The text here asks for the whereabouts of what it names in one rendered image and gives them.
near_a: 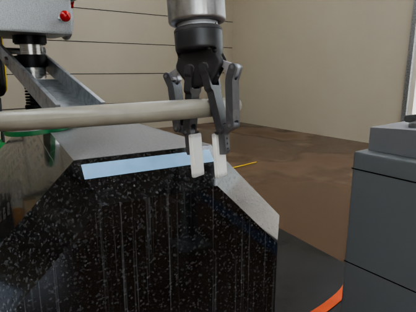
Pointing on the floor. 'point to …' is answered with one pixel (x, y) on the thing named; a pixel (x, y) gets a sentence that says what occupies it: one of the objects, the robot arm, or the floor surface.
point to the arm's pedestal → (381, 235)
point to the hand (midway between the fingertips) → (208, 155)
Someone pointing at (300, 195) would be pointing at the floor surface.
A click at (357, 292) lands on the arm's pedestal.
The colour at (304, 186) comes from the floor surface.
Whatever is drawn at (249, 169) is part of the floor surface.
